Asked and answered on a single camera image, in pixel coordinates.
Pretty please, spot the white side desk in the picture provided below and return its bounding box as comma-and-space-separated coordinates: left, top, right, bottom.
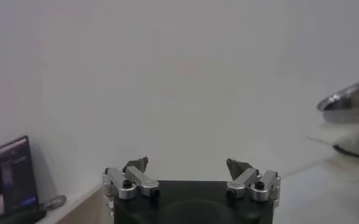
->
38, 179, 105, 224

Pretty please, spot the white electric cooker pot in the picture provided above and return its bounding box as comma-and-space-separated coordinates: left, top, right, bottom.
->
307, 121, 359, 161

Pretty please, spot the stainless steel steamer basket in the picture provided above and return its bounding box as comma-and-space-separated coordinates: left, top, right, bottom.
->
316, 77, 359, 122

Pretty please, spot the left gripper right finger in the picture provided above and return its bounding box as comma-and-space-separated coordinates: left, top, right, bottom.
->
226, 158, 281, 205

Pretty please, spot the black computer monitor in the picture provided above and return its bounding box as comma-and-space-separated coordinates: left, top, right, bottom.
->
0, 135, 40, 220

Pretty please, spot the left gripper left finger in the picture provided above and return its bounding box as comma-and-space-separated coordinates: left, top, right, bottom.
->
102, 156, 161, 201

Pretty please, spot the black computer mouse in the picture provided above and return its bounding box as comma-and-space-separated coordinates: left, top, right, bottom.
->
43, 194, 68, 211

